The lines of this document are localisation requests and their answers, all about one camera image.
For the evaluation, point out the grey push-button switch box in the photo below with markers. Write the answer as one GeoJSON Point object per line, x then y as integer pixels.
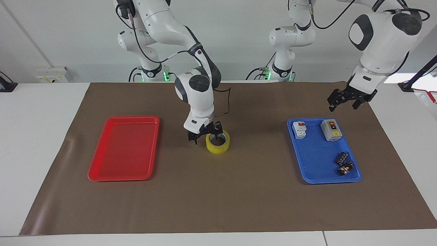
{"type": "Point", "coordinates": [331, 131]}

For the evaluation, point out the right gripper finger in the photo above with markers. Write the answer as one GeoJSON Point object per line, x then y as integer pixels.
{"type": "Point", "coordinates": [218, 132]}
{"type": "Point", "coordinates": [193, 137]}

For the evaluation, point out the yellow tape roll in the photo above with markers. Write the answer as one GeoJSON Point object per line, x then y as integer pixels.
{"type": "Point", "coordinates": [218, 147]}

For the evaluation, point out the white circuit breaker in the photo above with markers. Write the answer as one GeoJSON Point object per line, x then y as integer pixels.
{"type": "Point", "coordinates": [299, 130]}

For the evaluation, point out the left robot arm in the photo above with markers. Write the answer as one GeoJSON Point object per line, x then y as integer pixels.
{"type": "Point", "coordinates": [379, 44]}

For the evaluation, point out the blue plastic tray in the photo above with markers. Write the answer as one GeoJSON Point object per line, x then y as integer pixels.
{"type": "Point", "coordinates": [319, 160]}

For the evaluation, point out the small black connector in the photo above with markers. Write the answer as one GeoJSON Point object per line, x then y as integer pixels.
{"type": "Point", "coordinates": [346, 168]}
{"type": "Point", "coordinates": [342, 158]}

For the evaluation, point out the black stand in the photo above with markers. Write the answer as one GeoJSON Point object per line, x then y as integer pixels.
{"type": "Point", "coordinates": [421, 73]}
{"type": "Point", "coordinates": [6, 86]}

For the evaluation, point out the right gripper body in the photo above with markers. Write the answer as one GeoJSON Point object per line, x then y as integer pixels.
{"type": "Point", "coordinates": [209, 130]}

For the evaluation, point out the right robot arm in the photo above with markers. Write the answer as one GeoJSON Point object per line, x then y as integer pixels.
{"type": "Point", "coordinates": [199, 102]}

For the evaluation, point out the clear plastic box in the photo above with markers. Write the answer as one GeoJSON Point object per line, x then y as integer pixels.
{"type": "Point", "coordinates": [426, 100]}

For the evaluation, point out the red plastic tray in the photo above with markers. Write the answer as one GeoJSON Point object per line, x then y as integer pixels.
{"type": "Point", "coordinates": [123, 150]}

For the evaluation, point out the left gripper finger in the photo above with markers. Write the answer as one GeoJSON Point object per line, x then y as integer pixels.
{"type": "Point", "coordinates": [336, 99]}
{"type": "Point", "coordinates": [362, 99]}

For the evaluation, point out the white wall socket box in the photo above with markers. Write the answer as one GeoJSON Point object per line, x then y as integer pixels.
{"type": "Point", "coordinates": [51, 74]}

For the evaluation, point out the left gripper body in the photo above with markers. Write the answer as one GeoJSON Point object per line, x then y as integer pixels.
{"type": "Point", "coordinates": [358, 92]}

